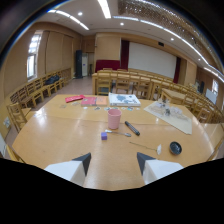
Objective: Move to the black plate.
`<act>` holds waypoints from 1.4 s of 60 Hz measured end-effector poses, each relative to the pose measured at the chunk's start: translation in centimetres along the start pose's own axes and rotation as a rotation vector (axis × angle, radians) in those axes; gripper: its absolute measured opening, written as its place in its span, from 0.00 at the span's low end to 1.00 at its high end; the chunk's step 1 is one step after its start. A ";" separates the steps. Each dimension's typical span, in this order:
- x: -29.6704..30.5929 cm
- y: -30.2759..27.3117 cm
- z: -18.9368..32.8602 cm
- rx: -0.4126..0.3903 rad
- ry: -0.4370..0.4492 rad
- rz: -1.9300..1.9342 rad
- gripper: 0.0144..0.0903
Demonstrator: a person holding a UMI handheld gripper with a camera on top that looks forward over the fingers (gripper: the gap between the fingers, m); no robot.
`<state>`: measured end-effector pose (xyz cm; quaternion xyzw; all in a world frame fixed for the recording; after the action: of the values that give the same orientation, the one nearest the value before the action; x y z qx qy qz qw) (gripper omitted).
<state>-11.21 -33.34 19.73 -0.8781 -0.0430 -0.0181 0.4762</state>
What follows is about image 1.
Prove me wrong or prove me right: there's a small black plate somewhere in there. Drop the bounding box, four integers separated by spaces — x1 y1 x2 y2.
168 141 183 156

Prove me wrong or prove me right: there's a thin stick with white tag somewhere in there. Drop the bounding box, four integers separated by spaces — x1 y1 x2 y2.
128 141 163 156

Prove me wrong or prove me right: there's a black marker pen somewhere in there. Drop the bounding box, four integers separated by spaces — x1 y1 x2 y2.
124 120 141 137

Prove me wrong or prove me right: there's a metal spoon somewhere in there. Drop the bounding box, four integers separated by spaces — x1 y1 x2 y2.
104 129 133 138

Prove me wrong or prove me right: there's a beige paper with clear bag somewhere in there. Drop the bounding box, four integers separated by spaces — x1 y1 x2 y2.
143 100 194 136

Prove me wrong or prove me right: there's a pink plastic cup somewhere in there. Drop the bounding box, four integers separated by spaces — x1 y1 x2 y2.
107 108 123 131

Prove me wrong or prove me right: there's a pink book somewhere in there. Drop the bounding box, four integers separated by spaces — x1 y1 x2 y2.
80 96 98 107

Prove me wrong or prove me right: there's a red flat packet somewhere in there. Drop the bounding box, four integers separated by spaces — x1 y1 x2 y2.
64 94 86 104

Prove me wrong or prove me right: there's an orange book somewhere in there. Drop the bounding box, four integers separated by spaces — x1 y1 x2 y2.
95 96 109 107

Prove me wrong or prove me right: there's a white book with grey print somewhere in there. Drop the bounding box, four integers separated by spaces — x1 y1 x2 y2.
108 92 142 108

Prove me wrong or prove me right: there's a wooden chair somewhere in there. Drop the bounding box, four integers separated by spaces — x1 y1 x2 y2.
25 80 45 108
134 75 153 100
115 71 131 95
5 101 32 134
95 70 113 96

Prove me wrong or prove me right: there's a black bag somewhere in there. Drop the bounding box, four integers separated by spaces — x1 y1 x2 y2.
44 75 62 86

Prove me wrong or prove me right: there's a black standing air conditioner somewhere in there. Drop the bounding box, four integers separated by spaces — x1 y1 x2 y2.
74 49 84 80

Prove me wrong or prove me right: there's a white projection screen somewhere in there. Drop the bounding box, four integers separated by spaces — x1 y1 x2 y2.
127 41 178 80

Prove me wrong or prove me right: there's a red covered podium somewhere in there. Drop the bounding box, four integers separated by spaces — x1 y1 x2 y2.
95 59 121 73

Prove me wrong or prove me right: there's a dark red curtain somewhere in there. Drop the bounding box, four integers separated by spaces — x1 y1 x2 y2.
120 39 130 71

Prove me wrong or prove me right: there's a window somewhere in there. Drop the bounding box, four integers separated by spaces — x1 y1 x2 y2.
26 32 43 81

